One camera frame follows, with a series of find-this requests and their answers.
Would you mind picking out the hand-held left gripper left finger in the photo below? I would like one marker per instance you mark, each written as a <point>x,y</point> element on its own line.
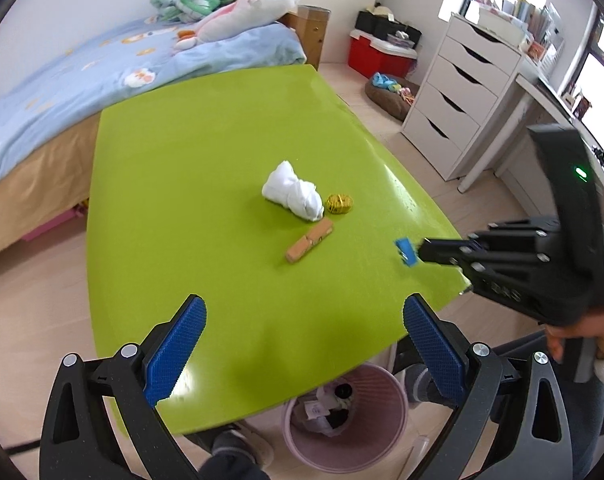
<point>174,355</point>

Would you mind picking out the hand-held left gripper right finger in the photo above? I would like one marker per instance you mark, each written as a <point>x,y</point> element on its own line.
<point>434,350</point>

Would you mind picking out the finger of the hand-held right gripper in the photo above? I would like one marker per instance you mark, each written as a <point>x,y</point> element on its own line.
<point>452,255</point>
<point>522,235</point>

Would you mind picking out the pink waste bin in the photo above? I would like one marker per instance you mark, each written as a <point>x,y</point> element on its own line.
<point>377,440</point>

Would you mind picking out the person's right foot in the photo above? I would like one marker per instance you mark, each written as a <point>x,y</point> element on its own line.
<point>422,385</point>

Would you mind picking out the person's foot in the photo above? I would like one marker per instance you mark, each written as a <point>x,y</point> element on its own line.
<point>234,447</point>
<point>422,385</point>

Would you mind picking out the person's left foot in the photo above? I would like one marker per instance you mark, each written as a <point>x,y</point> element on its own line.
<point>234,447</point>

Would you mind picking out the yellow tape measure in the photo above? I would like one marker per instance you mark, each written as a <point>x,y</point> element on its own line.
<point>338,204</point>

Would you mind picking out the white desk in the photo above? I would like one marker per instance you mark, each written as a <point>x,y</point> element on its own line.
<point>532,110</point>

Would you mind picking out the person's left leg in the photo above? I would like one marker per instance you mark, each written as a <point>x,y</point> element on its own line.
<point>232,469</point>

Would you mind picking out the wooden clothespin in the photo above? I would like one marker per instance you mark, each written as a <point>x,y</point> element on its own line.
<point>309,241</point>

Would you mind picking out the white drawer unit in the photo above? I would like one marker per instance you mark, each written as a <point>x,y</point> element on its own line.
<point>452,95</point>

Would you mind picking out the brown pet bed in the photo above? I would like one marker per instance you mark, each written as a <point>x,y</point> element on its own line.
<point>387,102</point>

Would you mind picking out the white crumpled cloth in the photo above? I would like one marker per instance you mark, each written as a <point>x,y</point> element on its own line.
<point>294,192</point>

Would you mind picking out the pink box under bed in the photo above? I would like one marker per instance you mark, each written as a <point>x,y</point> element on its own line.
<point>52,222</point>

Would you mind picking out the blue pet toy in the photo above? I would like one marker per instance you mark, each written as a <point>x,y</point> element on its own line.
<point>383,81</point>

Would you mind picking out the red storage box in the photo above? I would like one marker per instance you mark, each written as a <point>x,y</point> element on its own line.
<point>374,57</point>

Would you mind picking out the tan bed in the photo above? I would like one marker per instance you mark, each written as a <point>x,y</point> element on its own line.
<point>37,180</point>

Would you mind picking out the row of books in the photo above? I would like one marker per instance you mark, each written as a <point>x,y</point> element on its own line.
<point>522,10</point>

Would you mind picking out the black storage bins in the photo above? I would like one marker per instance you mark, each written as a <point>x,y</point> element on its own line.
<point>377,25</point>

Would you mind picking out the straw hat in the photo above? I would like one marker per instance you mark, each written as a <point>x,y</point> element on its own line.
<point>380,11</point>

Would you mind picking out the wooden nightstand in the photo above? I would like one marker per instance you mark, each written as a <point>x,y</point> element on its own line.
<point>313,35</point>

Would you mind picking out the blue printed blanket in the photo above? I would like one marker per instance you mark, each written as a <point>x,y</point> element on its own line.
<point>82,85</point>

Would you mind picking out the pink and white plush toy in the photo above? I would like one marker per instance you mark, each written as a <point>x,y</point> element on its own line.
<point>242,15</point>

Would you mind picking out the green plush toy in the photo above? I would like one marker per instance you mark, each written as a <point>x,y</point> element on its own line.
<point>209,1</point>

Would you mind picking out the small brown picture frame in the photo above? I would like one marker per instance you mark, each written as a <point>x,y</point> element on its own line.
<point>583,105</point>

